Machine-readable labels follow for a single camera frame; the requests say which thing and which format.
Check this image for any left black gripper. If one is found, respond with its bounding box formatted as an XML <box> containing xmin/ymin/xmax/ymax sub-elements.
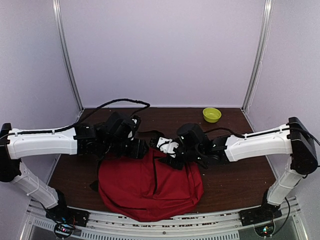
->
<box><xmin>102</xmin><ymin>137</ymin><xmax>149</xmax><ymax>159</ymax></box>

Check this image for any red backpack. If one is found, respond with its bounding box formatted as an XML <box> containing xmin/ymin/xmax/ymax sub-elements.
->
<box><xmin>91</xmin><ymin>147</ymin><xmax>204</xmax><ymax>222</ymax></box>

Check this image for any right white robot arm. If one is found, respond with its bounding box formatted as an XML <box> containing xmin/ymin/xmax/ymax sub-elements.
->
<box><xmin>155</xmin><ymin>117</ymin><xmax>319</xmax><ymax>221</ymax></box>

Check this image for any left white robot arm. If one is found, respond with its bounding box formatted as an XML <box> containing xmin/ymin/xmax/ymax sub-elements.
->
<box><xmin>0</xmin><ymin>112</ymin><xmax>149</xmax><ymax>222</ymax></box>

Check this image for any yellow-green plastic bowl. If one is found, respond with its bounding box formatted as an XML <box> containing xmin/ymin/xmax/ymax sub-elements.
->
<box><xmin>202</xmin><ymin>107</ymin><xmax>222</xmax><ymax>123</ymax></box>

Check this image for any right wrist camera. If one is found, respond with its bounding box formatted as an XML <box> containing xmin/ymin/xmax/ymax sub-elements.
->
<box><xmin>149</xmin><ymin>136</ymin><xmax>179</xmax><ymax>158</ymax></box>

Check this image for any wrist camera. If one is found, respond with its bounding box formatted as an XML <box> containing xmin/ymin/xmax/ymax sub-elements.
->
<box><xmin>128</xmin><ymin>115</ymin><xmax>142</xmax><ymax>140</ymax></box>
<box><xmin>149</xmin><ymin>136</ymin><xmax>179</xmax><ymax>158</ymax></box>

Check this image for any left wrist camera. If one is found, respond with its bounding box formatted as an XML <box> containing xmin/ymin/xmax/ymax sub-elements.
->
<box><xmin>128</xmin><ymin>115</ymin><xmax>142</xmax><ymax>140</ymax></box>

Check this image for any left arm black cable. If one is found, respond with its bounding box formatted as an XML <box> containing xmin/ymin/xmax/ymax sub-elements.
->
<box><xmin>0</xmin><ymin>98</ymin><xmax>151</xmax><ymax>141</ymax></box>

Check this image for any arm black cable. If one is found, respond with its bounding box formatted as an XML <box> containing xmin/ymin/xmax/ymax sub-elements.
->
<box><xmin>0</xmin><ymin>98</ymin><xmax>151</xmax><ymax>141</ymax></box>
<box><xmin>202</xmin><ymin>127</ymin><xmax>320</xmax><ymax>168</ymax></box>

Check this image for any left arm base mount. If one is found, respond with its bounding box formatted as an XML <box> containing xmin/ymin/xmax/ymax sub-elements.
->
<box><xmin>43</xmin><ymin>190</ymin><xmax>90</xmax><ymax>240</ymax></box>

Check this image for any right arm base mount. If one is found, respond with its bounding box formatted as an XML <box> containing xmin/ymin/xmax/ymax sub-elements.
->
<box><xmin>239</xmin><ymin>190</ymin><xmax>291</xmax><ymax>239</ymax></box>

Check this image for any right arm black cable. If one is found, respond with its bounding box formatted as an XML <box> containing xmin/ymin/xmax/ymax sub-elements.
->
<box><xmin>202</xmin><ymin>127</ymin><xmax>320</xmax><ymax>168</ymax></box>

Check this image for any left aluminium frame post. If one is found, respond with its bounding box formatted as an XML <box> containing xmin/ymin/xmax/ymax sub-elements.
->
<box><xmin>52</xmin><ymin>0</ymin><xmax>84</xmax><ymax>112</ymax></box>

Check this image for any aluminium frame post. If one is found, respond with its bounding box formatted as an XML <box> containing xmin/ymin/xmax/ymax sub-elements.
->
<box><xmin>52</xmin><ymin>0</ymin><xmax>84</xmax><ymax>112</ymax></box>
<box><xmin>242</xmin><ymin>0</ymin><xmax>274</xmax><ymax>113</ymax></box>

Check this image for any right aluminium frame post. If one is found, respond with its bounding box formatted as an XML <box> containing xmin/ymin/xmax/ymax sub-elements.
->
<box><xmin>242</xmin><ymin>0</ymin><xmax>274</xmax><ymax>113</ymax></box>

